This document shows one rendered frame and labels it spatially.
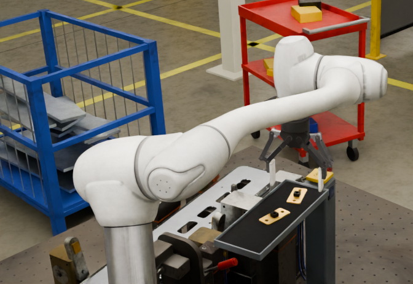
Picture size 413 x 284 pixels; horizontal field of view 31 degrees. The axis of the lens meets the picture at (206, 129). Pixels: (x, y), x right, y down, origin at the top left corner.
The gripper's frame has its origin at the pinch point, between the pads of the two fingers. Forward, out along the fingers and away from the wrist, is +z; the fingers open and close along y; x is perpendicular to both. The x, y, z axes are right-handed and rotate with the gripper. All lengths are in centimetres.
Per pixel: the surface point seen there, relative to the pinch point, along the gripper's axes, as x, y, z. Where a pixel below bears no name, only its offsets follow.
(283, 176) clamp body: -28.3, 12.5, 14.1
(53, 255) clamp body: 29, 62, 16
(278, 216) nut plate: 12.1, 1.8, 3.8
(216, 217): 7.4, 21.4, 10.1
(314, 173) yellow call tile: -14.1, -1.6, 4.2
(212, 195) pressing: -20.7, 34.0, 20.1
